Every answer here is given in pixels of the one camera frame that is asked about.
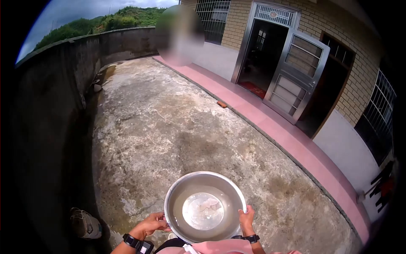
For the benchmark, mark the person's left hand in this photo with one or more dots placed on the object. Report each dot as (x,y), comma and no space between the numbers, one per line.
(147,227)

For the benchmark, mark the person's right hand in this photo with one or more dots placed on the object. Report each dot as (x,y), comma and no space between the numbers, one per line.
(247,222)

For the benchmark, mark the person's left thumb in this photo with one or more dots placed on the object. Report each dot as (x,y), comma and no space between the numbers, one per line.
(164,227)

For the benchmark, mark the person's right thumb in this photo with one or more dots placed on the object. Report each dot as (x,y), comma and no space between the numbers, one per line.
(242,215)

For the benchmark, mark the person's right fingers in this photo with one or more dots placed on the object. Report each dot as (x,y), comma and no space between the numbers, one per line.
(251,211)

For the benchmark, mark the person's left fingers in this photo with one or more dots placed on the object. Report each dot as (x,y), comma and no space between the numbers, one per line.
(157,216)

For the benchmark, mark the round steel basin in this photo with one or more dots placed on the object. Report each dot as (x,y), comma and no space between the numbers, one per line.
(222,190)

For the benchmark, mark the person's legs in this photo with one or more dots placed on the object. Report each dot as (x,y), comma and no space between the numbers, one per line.
(171,243)

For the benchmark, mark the black wrist band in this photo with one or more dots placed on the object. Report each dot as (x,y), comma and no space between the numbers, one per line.
(249,238)
(137,243)

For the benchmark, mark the pale lump in water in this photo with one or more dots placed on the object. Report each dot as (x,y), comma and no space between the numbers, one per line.
(206,205)

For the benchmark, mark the red brick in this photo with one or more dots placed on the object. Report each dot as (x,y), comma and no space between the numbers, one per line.
(221,104)

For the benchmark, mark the red doormat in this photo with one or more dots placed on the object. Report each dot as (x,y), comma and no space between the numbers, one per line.
(253,89)

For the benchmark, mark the hanging dark clothes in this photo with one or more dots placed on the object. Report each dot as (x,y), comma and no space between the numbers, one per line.
(383,187)

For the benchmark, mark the grey stone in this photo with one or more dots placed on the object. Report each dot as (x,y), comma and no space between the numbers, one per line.
(97,87)

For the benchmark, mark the steel panel door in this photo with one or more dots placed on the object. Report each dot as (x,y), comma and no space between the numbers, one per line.
(296,76)

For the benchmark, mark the dark wooden doorway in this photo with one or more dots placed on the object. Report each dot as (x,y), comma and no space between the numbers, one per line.
(330,85)

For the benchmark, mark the barred window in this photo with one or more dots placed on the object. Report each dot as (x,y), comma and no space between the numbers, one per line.
(212,19)
(377,120)

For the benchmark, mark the steel door frame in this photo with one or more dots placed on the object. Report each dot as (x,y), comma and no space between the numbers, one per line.
(272,16)

